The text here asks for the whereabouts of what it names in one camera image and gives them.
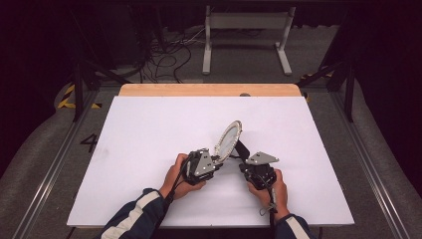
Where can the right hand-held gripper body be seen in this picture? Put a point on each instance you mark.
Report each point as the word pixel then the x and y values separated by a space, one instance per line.
pixel 260 171

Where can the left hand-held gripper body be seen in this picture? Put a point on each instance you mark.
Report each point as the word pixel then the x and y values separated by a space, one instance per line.
pixel 200 166

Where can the black cloth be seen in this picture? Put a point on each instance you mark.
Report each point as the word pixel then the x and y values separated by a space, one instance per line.
pixel 242 151

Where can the round silver-rimmed mirror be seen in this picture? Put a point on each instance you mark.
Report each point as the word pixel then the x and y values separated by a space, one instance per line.
pixel 229 141

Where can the person's right hand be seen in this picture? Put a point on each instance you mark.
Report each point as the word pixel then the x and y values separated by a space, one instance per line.
pixel 278 195

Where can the person's left hand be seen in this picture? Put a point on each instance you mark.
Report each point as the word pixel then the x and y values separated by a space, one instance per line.
pixel 172 182

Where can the white board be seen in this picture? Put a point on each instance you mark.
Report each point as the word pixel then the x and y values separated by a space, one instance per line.
pixel 149 132

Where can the grey table grommet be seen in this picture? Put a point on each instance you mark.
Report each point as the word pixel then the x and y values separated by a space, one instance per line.
pixel 245 95

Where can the wooden table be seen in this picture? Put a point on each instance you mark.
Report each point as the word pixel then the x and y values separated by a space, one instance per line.
pixel 199 90

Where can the black metal stand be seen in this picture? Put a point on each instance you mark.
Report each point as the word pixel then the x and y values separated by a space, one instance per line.
pixel 78 93
pixel 349 96

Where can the aluminium floor rail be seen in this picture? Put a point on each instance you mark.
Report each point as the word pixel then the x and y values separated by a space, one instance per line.
pixel 368 166
pixel 49 172

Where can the white metal desk frame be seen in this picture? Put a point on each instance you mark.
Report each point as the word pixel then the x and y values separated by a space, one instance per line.
pixel 249 20

